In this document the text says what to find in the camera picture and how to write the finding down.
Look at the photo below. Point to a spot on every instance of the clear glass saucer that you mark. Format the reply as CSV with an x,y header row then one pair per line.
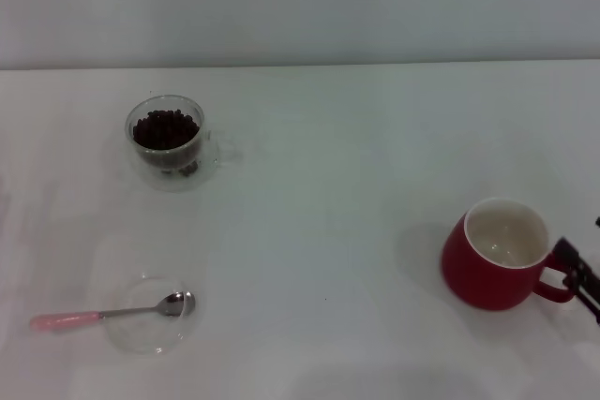
x,y
140,339

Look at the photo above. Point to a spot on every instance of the pile of coffee beans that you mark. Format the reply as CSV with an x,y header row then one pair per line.
x,y
164,130

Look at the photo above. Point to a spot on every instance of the double-wall glass cup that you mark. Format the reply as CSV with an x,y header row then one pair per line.
x,y
161,181

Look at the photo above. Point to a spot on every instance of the red mug white inside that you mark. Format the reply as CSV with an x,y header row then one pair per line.
x,y
478,287

